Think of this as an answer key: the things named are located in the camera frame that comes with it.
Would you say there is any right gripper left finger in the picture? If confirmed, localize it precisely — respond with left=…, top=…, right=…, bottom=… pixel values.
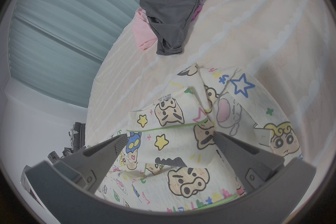
left=53, top=133, right=129, bottom=190

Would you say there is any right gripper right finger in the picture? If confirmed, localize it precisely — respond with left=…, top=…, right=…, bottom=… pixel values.
left=212, top=131, right=286, bottom=190

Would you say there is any white printed pyjama top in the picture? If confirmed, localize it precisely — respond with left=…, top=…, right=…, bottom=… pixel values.
left=94, top=63, right=305, bottom=211

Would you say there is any bed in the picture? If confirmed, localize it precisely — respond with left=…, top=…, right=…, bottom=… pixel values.
left=85, top=0, right=336, bottom=192

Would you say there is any black slatted furniture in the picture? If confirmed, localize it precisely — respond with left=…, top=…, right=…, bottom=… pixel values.
left=47, top=122, right=87, bottom=163

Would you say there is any pink garment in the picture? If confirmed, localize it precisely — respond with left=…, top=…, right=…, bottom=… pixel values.
left=132, top=8, right=159, bottom=51

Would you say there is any blue-green curtain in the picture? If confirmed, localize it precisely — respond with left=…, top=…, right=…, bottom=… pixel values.
left=8, top=0, right=168, bottom=108

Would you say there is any purple garment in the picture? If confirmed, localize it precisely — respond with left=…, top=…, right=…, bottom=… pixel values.
left=190, top=0, right=204, bottom=21

